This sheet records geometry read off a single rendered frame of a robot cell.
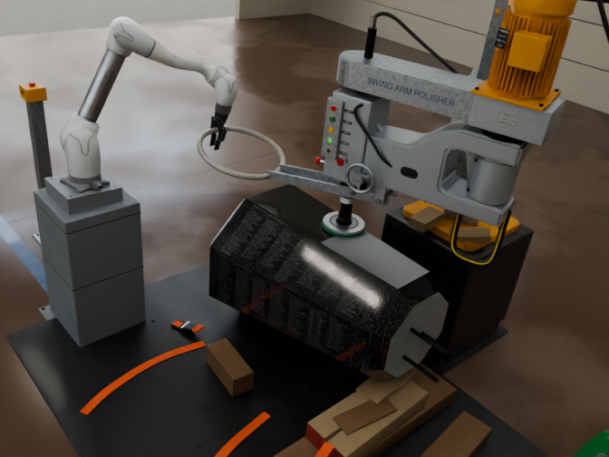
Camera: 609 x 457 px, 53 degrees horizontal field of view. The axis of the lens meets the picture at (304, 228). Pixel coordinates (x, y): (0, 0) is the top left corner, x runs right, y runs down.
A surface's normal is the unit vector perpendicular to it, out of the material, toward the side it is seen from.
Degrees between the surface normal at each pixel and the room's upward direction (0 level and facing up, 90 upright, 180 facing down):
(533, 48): 90
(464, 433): 0
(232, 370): 0
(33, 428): 0
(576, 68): 90
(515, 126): 90
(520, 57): 90
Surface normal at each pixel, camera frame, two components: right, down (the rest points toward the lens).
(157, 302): 0.10, -0.85
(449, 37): -0.75, 0.28
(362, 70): -0.54, 0.39
